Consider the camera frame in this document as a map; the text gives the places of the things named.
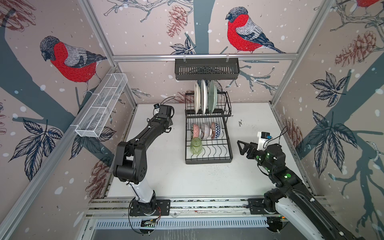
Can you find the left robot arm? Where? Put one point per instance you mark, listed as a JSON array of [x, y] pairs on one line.
[[130, 165]]

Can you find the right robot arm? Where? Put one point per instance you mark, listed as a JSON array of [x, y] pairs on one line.
[[290, 196]]

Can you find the white mesh wall basket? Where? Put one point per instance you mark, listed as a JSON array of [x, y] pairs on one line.
[[99, 112]]

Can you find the green glass tumbler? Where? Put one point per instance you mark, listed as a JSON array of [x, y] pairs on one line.
[[196, 147]]

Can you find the black two-tier dish rack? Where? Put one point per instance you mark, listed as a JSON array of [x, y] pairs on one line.
[[217, 151]]

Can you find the aluminium top crossbar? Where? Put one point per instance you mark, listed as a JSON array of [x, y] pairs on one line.
[[241, 57]]

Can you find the green plate right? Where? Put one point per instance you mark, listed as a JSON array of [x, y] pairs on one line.
[[212, 97]]

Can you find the white plate middle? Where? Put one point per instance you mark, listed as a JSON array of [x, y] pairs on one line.
[[204, 96]]

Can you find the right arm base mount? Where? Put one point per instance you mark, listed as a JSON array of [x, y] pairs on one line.
[[261, 206]]

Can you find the black hanging wire shelf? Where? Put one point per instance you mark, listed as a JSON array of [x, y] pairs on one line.
[[207, 69]]

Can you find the cream plate left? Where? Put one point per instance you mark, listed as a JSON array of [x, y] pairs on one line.
[[197, 98]]

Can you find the pink floral bowl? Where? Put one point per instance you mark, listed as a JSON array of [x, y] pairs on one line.
[[196, 131]]

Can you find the blue zigzag patterned bowl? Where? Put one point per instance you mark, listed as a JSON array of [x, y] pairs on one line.
[[216, 130]]

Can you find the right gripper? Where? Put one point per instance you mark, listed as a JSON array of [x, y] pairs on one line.
[[248, 146]]

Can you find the aluminium front rail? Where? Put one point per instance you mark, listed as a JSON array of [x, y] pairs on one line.
[[195, 207]]

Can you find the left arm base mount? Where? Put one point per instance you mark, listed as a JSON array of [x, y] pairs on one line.
[[157, 208]]

